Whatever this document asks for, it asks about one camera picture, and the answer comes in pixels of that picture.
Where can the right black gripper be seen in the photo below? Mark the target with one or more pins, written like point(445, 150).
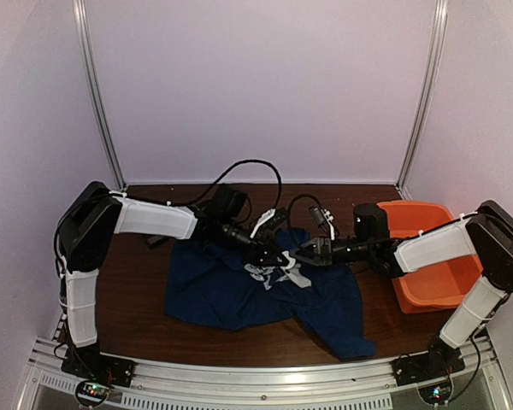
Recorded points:
point(322, 254)

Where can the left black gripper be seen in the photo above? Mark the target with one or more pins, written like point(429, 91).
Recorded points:
point(256, 254)

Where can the starry night round brooch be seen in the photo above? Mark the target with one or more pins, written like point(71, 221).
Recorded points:
point(288, 262)

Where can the navy white clothing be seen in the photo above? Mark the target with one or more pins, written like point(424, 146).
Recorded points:
point(212, 286)

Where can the black brooch display box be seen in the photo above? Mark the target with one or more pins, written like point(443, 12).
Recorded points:
point(153, 241)

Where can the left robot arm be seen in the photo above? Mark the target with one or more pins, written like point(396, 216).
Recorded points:
point(85, 232)

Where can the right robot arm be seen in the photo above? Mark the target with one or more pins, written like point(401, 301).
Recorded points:
point(486, 234)

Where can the orange plastic bin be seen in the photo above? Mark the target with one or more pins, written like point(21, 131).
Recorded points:
point(433, 288)

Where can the right circuit board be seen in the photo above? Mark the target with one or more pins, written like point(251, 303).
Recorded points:
point(436, 394)

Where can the circuit board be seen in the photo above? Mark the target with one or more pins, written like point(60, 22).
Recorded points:
point(436, 394)
point(90, 393)

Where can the left circuit board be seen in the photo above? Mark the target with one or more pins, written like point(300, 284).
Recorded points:
point(90, 393)

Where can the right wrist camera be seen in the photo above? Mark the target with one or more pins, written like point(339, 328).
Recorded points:
point(324, 220)

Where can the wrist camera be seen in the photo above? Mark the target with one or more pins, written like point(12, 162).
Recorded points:
point(269, 220)
point(324, 220)

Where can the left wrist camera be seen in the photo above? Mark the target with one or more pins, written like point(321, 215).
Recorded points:
point(269, 220)

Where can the front aluminium rail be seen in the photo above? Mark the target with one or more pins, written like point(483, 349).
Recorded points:
point(368, 384)

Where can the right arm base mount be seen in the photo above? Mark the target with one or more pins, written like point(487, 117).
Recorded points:
point(419, 368)

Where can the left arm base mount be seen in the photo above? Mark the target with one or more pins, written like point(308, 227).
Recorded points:
point(107, 369)

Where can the right aluminium frame post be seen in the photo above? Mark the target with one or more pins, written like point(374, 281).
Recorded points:
point(434, 55)

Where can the aluminium frame post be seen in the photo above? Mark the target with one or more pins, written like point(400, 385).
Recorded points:
point(96, 98)
point(434, 55)

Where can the left aluminium frame post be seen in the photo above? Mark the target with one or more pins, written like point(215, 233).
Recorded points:
point(96, 98)

